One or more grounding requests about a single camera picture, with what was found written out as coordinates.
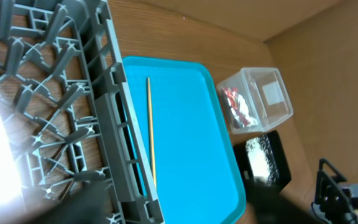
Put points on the black rectangular tray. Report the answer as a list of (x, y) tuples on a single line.
[(279, 155)]

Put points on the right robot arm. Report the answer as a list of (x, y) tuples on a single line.
[(335, 200)]

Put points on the clear plastic waste bin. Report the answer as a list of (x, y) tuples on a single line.
[(265, 94)]

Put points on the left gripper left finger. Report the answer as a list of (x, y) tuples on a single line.
[(85, 207)]

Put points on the teal serving tray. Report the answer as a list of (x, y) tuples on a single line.
[(197, 176)]

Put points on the red snack wrapper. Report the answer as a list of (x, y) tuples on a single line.
[(229, 97)]

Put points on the wooden chopstick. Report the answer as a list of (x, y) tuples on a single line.
[(151, 131)]

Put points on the grey plastic dish rack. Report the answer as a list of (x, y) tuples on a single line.
[(67, 118)]

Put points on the pile of rice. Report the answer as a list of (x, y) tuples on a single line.
[(262, 162)]

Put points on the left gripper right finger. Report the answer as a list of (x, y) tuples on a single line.
[(272, 208)]

